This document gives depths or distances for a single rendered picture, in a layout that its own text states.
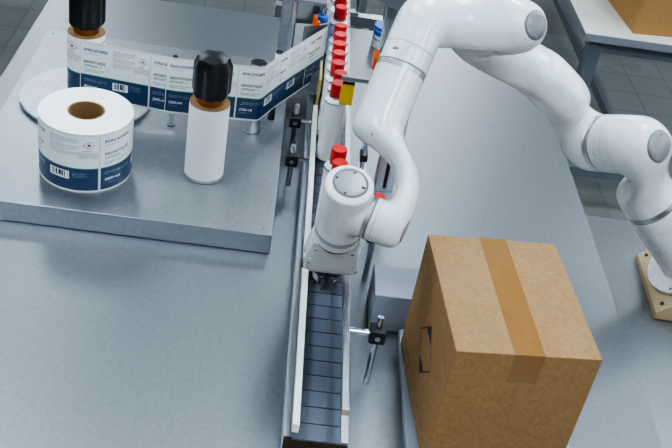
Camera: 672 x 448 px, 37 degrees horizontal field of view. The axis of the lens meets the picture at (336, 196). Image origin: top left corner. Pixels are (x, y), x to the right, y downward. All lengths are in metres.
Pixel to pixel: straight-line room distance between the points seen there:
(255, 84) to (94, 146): 0.45
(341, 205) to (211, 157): 0.62
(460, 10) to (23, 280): 0.99
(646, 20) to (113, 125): 2.20
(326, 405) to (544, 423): 0.37
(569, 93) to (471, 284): 0.46
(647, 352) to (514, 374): 0.60
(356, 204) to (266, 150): 0.77
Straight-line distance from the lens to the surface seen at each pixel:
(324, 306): 1.95
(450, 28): 1.78
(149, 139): 2.38
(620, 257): 2.42
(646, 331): 2.23
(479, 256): 1.77
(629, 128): 2.02
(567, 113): 1.98
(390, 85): 1.71
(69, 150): 2.14
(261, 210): 2.18
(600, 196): 4.26
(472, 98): 2.90
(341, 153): 2.03
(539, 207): 2.49
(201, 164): 2.21
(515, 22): 1.79
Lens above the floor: 2.15
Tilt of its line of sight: 34 degrees down
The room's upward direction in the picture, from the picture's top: 10 degrees clockwise
